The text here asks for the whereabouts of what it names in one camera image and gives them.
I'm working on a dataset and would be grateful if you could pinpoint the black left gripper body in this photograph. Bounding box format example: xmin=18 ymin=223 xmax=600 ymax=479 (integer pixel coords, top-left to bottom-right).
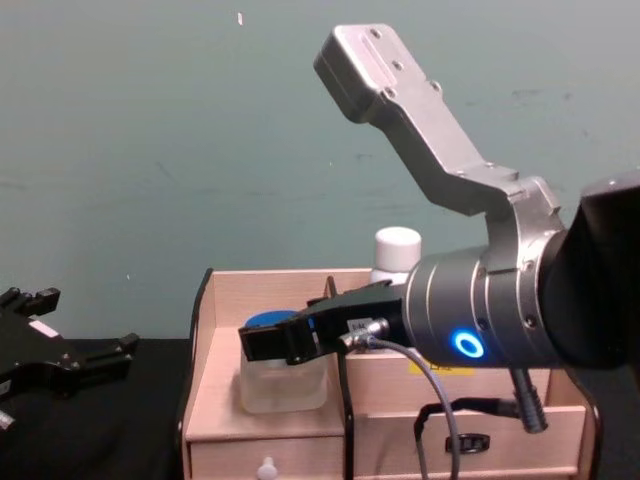
xmin=0 ymin=303 xmax=76 ymax=401

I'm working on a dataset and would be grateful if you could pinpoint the pale wooden drawer organizer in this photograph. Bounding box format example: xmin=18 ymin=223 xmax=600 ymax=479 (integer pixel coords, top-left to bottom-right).
xmin=177 ymin=267 xmax=604 ymax=480

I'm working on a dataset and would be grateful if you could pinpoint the clear jar with blue lid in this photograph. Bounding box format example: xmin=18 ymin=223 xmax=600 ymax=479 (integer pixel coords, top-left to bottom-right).
xmin=239 ymin=309 xmax=330 ymax=415

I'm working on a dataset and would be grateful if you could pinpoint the black table cloth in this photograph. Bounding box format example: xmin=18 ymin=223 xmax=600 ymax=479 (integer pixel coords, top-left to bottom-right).
xmin=0 ymin=336 xmax=640 ymax=480

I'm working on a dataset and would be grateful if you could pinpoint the wide drawer black handle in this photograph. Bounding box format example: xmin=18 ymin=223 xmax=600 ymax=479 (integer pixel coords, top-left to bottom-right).
xmin=352 ymin=405 xmax=587 ymax=475

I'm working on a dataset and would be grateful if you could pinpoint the white plastic bottle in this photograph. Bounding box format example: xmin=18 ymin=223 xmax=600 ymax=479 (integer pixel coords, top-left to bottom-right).
xmin=369 ymin=226 xmax=424 ymax=287

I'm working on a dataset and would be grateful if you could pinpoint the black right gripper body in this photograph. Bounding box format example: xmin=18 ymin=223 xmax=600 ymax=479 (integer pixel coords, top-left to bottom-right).
xmin=305 ymin=280 xmax=412 ymax=353

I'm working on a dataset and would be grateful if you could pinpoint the small drawer white knob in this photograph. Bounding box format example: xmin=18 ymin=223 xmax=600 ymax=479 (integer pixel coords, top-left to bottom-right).
xmin=188 ymin=434 xmax=347 ymax=480

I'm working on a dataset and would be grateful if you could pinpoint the thin grey cable silver plug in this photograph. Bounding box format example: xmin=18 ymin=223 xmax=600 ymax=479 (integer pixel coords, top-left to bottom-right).
xmin=338 ymin=318 xmax=462 ymax=480

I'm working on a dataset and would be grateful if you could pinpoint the thick black cable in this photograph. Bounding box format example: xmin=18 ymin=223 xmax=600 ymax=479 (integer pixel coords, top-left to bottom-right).
xmin=413 ymin=368 xmax=550 ymax=480

